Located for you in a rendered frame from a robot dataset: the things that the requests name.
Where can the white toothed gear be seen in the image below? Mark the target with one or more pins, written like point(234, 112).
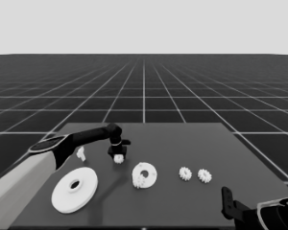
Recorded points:
point(182, 175)
point(116, 160)
point(136, 183)
point(201, 178)

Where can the small white T-shaped piece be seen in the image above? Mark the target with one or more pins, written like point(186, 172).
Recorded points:
point(81, 154)

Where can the white round carrier with pins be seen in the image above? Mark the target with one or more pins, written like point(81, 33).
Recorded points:
point(150, 179)

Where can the large thick white disc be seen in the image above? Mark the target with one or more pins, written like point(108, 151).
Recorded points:
point(64, 199)

